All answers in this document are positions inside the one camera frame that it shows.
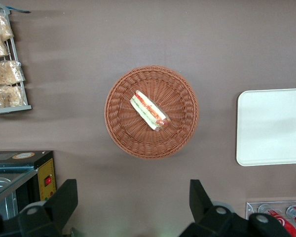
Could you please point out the cream plastic tray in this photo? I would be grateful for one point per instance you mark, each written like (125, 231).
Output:
(273, 128)

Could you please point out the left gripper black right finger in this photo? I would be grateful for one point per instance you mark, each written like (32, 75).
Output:
(204, 212)

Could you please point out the round brown wicker basket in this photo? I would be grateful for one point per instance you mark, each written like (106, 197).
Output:
(123, 133)

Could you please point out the black food warmer appliance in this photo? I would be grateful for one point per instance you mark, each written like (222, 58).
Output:
(19, 172)

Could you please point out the wrapped triangle sandwich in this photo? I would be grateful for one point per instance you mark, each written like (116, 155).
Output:
(149, 111)

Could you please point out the tray of packaged snacks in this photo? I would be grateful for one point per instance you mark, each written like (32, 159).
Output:
(13, 56)

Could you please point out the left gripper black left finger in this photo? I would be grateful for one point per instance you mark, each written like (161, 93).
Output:
(56, 207)

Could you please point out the clear acrylic bottle rack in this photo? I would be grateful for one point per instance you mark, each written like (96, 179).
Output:
(252, 208)

